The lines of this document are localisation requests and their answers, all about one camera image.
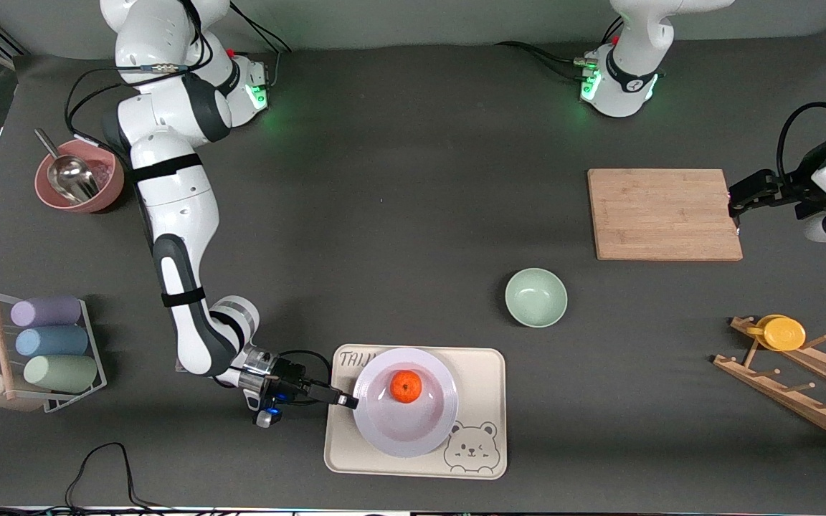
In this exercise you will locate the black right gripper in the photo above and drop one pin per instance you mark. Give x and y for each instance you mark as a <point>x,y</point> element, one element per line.
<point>291,375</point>

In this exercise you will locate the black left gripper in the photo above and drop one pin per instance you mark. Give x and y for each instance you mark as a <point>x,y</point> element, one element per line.
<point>791,190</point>

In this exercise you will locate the orange fruit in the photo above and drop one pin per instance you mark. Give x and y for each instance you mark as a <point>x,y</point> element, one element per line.
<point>406,387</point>

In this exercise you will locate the white round plate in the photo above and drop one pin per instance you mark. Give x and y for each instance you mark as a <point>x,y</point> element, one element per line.
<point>406,430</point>

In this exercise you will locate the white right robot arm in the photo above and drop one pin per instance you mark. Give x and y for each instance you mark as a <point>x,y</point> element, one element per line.
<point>176,193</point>

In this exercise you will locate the wooden cutting board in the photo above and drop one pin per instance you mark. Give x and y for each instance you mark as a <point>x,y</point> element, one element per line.
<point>664,215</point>

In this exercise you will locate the yellow cup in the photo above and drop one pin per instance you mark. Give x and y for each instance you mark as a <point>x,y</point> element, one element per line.
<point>784,334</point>

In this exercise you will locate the cream bear print tray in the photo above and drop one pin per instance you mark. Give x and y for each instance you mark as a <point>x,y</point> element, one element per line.
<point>481,380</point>

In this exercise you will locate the wooden peg rack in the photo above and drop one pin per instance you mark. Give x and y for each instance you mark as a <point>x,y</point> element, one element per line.
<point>793,398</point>

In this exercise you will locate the pale green bowl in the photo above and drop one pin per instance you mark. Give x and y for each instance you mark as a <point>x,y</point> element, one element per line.
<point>536,297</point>

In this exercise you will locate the green cup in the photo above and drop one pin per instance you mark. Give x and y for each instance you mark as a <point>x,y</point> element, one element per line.
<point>60,373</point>

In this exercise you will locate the blue cup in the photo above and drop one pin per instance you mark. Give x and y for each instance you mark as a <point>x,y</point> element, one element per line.
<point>51,341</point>

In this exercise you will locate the purple cup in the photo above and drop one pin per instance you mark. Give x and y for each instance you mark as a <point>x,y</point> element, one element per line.
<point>46,312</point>

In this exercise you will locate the pink bowl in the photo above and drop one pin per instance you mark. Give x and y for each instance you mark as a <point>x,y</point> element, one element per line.
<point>115,186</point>

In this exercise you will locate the metal scoop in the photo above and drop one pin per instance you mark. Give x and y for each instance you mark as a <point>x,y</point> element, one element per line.
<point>72,179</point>

